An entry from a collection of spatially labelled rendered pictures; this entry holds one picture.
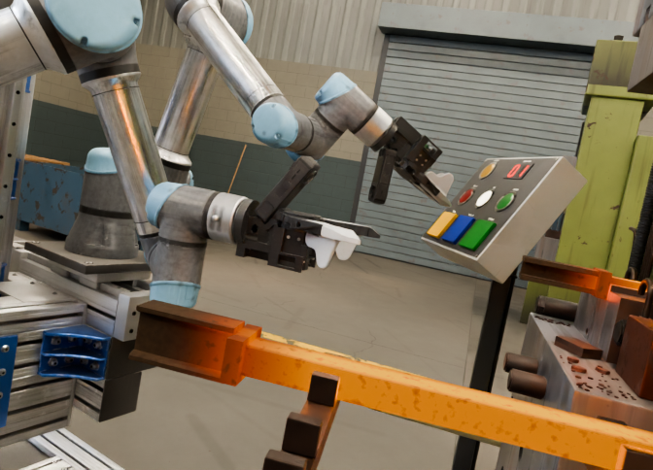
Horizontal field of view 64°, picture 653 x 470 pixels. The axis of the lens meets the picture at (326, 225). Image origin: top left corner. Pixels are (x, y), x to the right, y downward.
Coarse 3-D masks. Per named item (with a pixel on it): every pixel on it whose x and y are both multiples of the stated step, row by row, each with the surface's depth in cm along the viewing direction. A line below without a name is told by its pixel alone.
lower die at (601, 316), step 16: (624, 288) 64; (592, 304) 72; (608, 304) 64; (624, 304) 60; (640, 304) 60; (576, 320) 79; (592, 320) 70; (608, 320) 63; (592, 336) 69; (608, 336) 62; (608, 352) 61
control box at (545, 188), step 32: (512, 160) 126; (544, 160) 112; (480, 192) 128; (512, 192) 114; (544, 192) 108; (576, 192) 109; (512, 224) 107; (544, 224) 108; (448, 256) 131; (480, 256) 107; (512, 256) 108
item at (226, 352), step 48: (144, 336) 42; (192, 336) 41; (240, 336) 40; (288, 384) 39; (384, 384) 38; (432, 384) 39; (480, 432) 37; (528, 432) 36; (576, 432) 35; (624, 432) 36
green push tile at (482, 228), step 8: (480, 224) 115; (488, 224) 112; (496, 224) 110; (472, 232) 115; (480, 232) 112; (488, 232) 110; (464, 240) 116; (472, 240) 112; (480, 240) 110; (464, 248) 115; (472, 248) 110
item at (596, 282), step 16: (528, 256) 70; (528, 272) 70; (544, 272) 69; (560, 272) 68; (576, 272) 68; (592, 272) 67; (608, 272) 66; (576, 288) 67; (592, 288) 67; (608, 288) 65
